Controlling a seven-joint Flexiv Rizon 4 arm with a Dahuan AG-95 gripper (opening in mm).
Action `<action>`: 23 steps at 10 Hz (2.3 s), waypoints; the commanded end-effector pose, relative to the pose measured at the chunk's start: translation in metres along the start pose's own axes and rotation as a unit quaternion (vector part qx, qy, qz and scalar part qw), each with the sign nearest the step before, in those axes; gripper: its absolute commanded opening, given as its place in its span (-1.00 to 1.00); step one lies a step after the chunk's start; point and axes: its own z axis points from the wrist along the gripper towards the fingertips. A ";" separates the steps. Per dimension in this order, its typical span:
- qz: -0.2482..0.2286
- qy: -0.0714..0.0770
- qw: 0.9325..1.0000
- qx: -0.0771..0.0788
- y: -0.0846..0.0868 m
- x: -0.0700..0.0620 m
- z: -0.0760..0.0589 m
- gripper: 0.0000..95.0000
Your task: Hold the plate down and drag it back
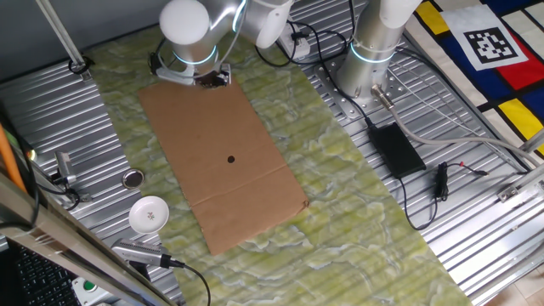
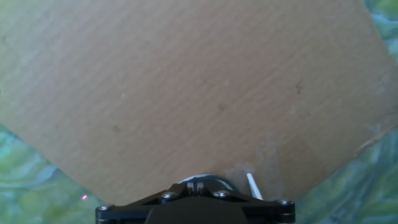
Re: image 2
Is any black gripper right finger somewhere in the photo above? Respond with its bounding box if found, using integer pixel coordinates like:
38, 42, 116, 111
196, 182, 296, 224

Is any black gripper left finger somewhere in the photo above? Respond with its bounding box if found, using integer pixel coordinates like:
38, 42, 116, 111
95, 182, 197, 224

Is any small round steel plate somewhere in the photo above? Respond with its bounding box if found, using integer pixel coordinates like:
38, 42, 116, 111
178, 174, 241, 194

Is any green marble pattern mat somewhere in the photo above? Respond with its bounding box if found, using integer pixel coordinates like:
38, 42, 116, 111
0, 0, 398, 224

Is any brown cardboard sheet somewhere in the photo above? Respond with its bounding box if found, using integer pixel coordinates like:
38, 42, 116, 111
0, 0, 398, 208

